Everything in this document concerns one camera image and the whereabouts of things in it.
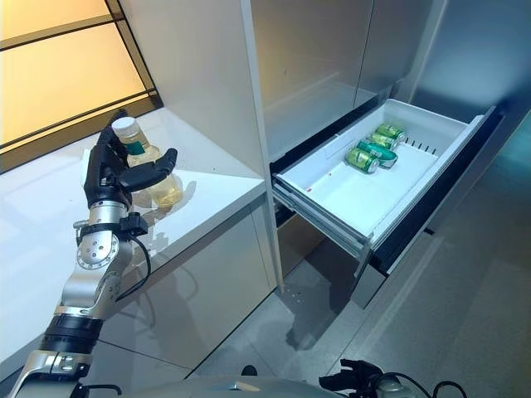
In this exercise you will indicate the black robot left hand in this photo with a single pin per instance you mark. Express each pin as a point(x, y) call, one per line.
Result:
point(103, 174)

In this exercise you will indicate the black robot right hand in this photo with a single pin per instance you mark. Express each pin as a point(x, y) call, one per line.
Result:
point(352, 379)

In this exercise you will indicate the yellow drink bottle white cap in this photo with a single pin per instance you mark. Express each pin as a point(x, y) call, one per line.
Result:
point(166, 192)

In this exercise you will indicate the fridge drawer with white bin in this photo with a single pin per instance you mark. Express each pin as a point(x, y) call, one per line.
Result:
point(352, 186)

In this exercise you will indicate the steel fridge drawer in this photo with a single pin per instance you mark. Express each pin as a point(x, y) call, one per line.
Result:
point(298, 248)

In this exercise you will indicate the stainless steel fridge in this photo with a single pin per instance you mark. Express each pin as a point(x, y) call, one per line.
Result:
point(311, 62)

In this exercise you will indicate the wide steel fridge door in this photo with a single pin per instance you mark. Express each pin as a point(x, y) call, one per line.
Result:
point(311, 62)

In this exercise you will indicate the narrow steel fridge door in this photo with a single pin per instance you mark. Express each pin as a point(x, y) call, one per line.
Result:
point(394, 41)

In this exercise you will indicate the grey robot torso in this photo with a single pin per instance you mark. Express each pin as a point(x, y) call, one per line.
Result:
point(257, 387)

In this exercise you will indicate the robot left leg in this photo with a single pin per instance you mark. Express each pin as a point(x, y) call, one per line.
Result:
point(249, 371)

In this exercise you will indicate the white tall cabinet panel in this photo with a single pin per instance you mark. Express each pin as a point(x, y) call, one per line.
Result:
point(199, 74)

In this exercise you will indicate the white counter cabinet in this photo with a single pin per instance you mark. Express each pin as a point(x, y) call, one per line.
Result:
point(207, 269)

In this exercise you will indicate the light green drink can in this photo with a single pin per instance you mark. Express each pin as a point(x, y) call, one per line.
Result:
point(361, 159)
point(392, 130)
point(383, 139)

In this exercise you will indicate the teal green drink can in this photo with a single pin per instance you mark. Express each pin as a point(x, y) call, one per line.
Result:
point(381, 152)

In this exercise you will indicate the grey tall cabinet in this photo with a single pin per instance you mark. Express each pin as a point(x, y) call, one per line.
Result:
point(477, 62)

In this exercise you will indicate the amber glass window black frame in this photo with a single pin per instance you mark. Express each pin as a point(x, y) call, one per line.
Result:
point(62, 74)

